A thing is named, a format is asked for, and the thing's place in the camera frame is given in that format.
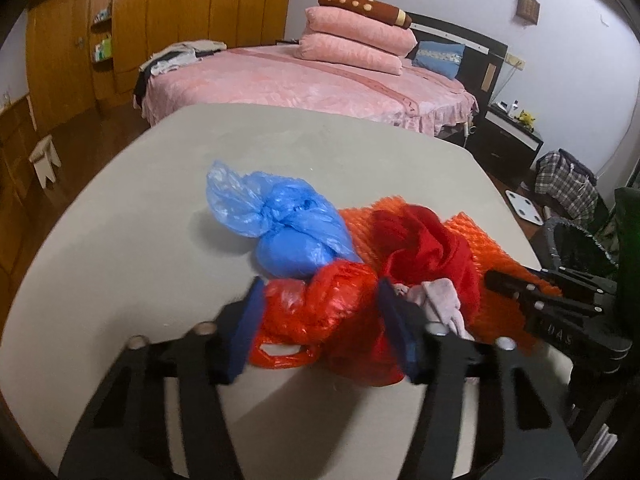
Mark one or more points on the small toiletry bottles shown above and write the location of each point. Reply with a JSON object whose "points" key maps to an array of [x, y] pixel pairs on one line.
{"points": [[103, 15]]}

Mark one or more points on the pale pink cloth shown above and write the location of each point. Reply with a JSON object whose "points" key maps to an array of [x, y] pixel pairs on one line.
{"points": [[440, 300]]}

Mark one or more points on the green bottle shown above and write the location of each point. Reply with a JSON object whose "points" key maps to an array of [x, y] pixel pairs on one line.
{"points": [[103, 49]]}

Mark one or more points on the brown dotted bolster pillow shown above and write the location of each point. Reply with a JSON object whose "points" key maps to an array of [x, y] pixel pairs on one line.
{"points": [[360, 5]]}

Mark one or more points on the white garment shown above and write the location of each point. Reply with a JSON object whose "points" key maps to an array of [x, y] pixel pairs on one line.
{"points": [[172, 64]]}

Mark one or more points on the dark wooden bed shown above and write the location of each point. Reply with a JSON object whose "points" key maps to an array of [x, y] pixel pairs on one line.
{"points": [[480, 60]]}

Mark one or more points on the white bathroom scale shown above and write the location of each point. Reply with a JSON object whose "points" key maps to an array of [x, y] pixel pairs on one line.
{"points": [[522, 207]]}

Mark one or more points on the dark purple garment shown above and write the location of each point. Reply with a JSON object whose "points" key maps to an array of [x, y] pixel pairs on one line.
{"points": [[575, 165]]}

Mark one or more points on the small white stool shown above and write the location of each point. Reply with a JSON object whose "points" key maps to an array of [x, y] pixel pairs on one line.
{"points": [[42, 152]]}

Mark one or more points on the white lotion bottle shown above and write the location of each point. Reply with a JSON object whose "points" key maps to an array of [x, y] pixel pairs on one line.
{"points": [[511, 108]]}

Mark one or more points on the black lined trash bin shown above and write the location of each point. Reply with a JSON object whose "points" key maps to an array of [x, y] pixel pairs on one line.
{"points": [[575, 245]]}

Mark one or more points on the yellow plush toy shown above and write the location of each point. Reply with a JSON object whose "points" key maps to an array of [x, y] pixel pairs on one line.
{"points": [[526, 117]]}

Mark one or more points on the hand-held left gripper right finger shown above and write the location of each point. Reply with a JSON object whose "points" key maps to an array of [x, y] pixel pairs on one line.
{"points": [[400, 330]]}

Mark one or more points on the dark nightstand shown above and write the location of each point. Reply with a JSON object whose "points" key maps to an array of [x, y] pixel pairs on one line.
{"points": [[500, 145]]}

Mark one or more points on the wall socket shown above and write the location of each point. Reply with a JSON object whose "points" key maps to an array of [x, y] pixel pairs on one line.
{"points": [[515, 62]]}

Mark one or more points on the orange mesh net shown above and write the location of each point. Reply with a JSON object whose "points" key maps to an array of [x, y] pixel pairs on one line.
{"points": [[492, 255]]}

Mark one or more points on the blue plastic bag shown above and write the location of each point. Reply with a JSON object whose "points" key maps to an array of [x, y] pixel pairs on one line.
{"points": [[295, 220]]}

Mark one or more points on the pink bedspread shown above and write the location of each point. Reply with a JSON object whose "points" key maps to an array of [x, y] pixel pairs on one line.
{"points": [[280, 80]]}

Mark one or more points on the pink folded blanket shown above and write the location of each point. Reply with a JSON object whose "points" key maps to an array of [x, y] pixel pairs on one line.
{"points": [[345, 52], [355, 27]]}

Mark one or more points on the wooden wardrobe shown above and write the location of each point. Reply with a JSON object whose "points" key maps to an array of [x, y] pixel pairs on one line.
{"points": [[200, 5]]}

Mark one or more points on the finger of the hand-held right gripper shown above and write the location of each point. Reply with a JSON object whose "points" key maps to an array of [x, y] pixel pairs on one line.
{"points": [[510, 285], [580, 280]]}

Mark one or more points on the beige garment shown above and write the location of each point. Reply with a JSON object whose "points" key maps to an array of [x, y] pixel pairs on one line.
{"points": [[207, 46]]}

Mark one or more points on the blue cushion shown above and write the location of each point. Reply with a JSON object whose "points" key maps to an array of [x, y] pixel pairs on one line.
{"points": [[440, 57]]}

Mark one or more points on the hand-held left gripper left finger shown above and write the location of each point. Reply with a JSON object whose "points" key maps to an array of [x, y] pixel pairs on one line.
{"points": [[245, 325]]}

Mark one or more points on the red plastic bag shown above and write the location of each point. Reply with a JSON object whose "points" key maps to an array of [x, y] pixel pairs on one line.
{"points": [[330, 305]]}

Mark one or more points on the red cloth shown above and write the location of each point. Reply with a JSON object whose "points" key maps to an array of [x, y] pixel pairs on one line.
{"points": [[425, 245]]}

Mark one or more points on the wooden lattice wall lamp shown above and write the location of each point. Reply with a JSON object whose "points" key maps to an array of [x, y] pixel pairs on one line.
{"points": [[528, 9]]}

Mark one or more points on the plaid cloth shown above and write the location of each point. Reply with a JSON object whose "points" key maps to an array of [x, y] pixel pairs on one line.
{"points": [[565, 190]]}

